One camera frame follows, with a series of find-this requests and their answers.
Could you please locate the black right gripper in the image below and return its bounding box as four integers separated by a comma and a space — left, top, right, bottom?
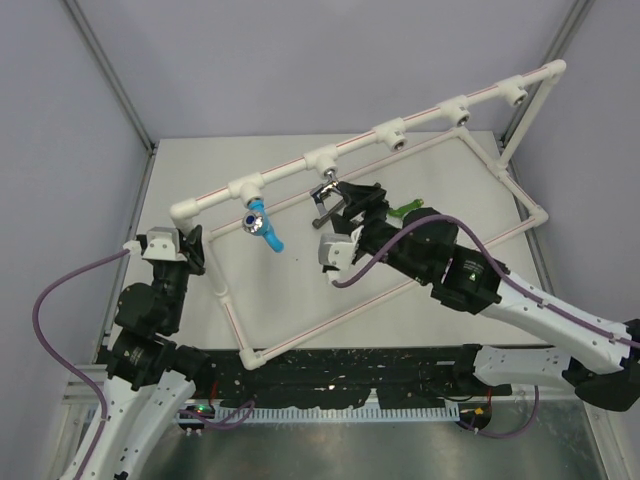
332, 179, 432, 283

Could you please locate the chrome water faucet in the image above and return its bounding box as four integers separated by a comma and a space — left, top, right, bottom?
309, 169, 343, 216

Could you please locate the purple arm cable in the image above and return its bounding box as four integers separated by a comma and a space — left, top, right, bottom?
332, 213, 640, 351
32, 247, 144, 480

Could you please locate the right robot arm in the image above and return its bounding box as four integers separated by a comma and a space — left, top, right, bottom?
318, 181, 639, 412

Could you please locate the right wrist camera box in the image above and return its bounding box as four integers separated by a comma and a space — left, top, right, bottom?
318, 226, 363, 283

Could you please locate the green faucet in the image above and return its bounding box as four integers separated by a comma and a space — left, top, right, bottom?
387, 198, 424, 219

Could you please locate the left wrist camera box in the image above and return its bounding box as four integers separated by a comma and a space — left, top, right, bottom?
123, 227, 181, 261

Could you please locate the white slotted cable duct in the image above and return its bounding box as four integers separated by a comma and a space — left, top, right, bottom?
183, 403, 460, 425

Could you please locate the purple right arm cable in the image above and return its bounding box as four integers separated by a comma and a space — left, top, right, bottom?
332, 213, 640, 351

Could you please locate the aluminium frame post right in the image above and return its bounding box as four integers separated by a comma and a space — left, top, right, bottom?
499, 0, 596, 151

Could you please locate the blue chrome faucet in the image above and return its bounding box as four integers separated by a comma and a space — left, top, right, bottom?
242, 199, 284, 253

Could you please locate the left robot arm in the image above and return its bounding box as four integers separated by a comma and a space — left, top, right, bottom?
63, 226, 215, 479

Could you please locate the dark bronze long faucet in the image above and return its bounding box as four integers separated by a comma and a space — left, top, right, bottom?
312, 197, 354, 229

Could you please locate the white PVC pipe frame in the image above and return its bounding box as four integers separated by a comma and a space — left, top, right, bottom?
169, 59, 567, 370

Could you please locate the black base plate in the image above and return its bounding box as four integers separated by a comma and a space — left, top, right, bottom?
194, 345, 512, 410

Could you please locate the aluminium frame post left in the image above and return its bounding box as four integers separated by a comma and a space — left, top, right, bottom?
62, 0, 156, 151

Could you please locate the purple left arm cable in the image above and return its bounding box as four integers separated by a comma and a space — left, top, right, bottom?
32, 247, 144, 480

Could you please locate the aluminium frame post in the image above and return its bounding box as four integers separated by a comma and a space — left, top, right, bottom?
499, 0, 596, 151
62, 0, 156, 151

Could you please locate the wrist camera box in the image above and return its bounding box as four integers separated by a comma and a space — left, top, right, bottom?
318, 226, 363, 283
123, 227, 181, 261

